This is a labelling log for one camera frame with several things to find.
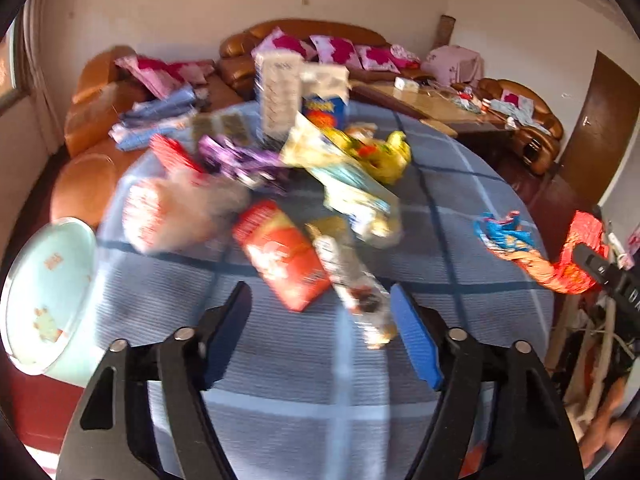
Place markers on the folded blue bedding stack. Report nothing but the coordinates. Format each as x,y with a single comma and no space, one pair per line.
155,115

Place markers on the clear plastic wrapper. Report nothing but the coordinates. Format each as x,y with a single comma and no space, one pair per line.
355,285

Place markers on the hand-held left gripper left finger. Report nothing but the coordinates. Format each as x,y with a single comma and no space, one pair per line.
227,340

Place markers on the blue yellow juice carton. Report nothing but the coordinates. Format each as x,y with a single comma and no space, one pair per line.
325,105

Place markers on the beige curtain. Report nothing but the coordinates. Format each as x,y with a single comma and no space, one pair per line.
42,70

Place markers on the brown leather chaise sofa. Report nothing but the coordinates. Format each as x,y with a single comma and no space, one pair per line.
95,110

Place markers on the window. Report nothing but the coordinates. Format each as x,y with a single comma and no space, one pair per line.
12,65

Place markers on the white blue milk carton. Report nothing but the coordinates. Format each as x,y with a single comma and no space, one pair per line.
277,95

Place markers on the red white crumpled bag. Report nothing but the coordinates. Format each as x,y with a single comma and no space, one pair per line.
165,210

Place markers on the red orange wrapper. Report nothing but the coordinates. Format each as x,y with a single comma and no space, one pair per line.
575,260

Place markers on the pale yellow plastic wrapper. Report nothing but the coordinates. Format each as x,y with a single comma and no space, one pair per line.
345,185

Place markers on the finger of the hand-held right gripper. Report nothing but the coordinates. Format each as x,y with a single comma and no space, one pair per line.
592,262

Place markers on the yellow plastic bag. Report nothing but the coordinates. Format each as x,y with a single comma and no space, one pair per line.
385,155

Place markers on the pink floral pillow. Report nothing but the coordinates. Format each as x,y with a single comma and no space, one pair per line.
282,42
335,50
160,72
377,57

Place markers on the pink cloth covered chair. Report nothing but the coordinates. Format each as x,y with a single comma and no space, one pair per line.
452,65

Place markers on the pink white armchair cushion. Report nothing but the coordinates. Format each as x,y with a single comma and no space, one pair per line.
517,102

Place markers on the person's right hand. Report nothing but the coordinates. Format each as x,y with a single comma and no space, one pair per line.
607,420

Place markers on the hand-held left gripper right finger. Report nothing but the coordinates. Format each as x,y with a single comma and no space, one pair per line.
415,340

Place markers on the flat dark tan packet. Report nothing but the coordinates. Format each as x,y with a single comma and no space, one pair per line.
222,125

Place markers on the purple wrapper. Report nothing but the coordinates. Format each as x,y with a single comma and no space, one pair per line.
240,162

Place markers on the brown woven cylinder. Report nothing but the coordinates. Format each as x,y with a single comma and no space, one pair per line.
445,30

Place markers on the small pink dotted pillow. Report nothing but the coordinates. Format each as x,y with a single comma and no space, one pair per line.
405,55

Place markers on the wooden coffee table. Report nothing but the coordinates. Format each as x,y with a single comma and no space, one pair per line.
425,105

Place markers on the red snack box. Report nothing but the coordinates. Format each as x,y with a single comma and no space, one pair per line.
280,255

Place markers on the blue checkered tablecloth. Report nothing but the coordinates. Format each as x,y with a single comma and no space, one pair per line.
300,400

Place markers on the light green enamel basin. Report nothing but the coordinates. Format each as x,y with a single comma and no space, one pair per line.
47,285

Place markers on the brown wooden door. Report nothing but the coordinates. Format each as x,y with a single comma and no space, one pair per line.
600,120

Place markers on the brown leather armchair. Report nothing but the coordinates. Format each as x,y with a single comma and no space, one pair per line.
540,135

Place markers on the red flat packet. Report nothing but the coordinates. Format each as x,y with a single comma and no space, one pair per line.
172,155

